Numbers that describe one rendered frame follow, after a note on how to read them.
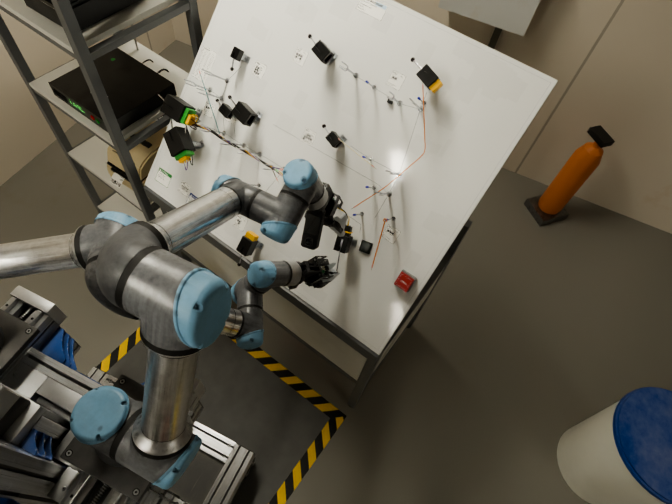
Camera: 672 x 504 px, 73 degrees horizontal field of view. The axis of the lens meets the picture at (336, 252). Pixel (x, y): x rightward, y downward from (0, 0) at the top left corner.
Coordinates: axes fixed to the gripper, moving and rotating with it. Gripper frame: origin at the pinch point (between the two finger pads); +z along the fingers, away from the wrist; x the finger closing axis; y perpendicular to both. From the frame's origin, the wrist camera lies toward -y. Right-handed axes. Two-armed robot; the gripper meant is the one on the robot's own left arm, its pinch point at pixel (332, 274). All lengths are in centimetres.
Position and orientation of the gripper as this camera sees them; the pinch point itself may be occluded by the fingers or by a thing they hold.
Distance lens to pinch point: 155.1
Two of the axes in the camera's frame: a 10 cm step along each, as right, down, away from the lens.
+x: -3.1, -9.1, 2.8
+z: 6.5, 0.1, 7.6
